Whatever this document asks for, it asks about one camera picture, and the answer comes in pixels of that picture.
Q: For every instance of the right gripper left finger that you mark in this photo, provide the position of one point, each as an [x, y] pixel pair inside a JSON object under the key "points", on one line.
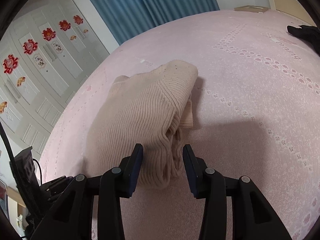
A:
{"points": [[71, 215]]}

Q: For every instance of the beige knit sweater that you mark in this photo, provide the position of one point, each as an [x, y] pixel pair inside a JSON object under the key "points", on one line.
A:
{"points": [[150, 109]]}

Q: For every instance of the pink patterned bed sheet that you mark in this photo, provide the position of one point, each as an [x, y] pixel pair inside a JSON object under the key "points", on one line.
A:
{"points": [[255, 104]]}

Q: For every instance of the white wardrobe with red decals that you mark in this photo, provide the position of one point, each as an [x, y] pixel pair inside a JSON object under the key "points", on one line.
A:
{"points": [[47, 54]]}

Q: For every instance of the black puffer jacket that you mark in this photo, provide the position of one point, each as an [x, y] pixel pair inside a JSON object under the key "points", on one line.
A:
{"points": [[307, 33]]}

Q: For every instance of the blue curtain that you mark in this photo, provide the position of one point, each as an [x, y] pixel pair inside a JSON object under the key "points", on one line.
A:
{"points": [[128, 18]]}

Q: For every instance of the cream wooden headboard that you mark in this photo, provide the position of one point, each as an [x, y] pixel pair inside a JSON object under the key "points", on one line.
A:
{"points": [[292, 8]]}

